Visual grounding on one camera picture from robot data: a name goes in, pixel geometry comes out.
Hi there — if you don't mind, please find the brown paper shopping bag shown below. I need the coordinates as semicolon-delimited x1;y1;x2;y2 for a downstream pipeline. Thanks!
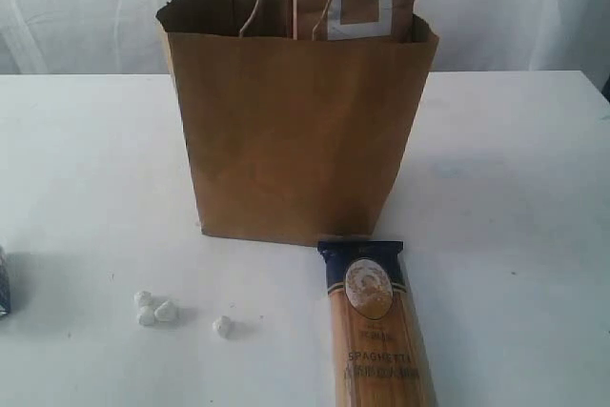
155;0;438;245

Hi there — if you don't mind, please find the blue white milk carton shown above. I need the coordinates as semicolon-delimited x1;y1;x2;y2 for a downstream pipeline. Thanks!
0;247;11;317

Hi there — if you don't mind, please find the white pebble candy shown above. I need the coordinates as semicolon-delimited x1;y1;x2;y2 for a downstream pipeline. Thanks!
213;315;234;339
153;300;178;323
136;306;156;327
133;291;153;309

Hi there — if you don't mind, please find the spaghetti packet dark blue top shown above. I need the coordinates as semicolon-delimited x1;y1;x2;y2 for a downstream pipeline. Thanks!
317;240;437;406

